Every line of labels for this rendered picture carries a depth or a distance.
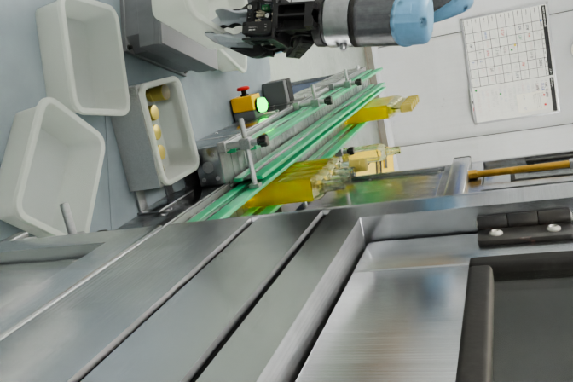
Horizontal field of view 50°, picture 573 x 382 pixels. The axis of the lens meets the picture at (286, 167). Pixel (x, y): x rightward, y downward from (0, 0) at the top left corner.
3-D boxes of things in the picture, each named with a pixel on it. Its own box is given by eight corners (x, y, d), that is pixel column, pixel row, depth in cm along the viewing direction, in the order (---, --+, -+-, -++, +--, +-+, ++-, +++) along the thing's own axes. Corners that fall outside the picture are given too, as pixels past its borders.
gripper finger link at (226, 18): (193, 2, 98) (245, -1, 94) (211, 12, 103) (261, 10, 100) (191, 21, 98) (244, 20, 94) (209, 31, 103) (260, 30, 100)
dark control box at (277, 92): (264, 107, 214) (287, 103, 211) (260, 84, 212) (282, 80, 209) (273, 103, 221) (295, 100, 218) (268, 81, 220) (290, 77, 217)
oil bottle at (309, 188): (245, 208, 158) (325, 199, 151) (240, 188, 157) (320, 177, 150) (253, 202, 163) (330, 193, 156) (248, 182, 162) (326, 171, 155)
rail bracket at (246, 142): (227, 192, 149) (274, 186, 144) (211, 124, 145) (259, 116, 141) (232, 188, 151) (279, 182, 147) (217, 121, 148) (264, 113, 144)
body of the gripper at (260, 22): (240, -9, 93) (316, -14, 88) (263, 8, 101) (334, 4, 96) (237, 42, 93) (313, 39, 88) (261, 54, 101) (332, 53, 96)
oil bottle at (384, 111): (344, 124, 260) (412, 114, 250) (342, 112, 259) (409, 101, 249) (347, 122, 265) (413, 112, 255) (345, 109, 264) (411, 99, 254)
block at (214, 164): (199, 188, 151) (225, 185, 148) (190, 150, 149) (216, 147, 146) (205, 184, 154) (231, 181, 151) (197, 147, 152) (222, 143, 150)
